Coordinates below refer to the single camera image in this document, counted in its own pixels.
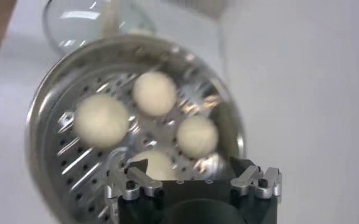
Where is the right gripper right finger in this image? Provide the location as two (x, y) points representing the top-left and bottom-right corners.
(229, 157), (283, 200)

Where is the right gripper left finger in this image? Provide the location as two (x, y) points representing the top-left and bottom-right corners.
(105, 159), (165, 201)

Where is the white steamed baozi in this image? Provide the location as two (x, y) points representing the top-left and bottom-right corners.
(176, 115), (219, 159)
(73, 93), (130, 150)
(132, 71), (178, 118)
(130, 149), (179, 181)

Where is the round glass pot lid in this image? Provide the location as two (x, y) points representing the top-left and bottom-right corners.
(41, 0), (156, 57)

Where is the perforated steel steamer basket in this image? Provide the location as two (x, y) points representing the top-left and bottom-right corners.
(25, 33), (247, 224)

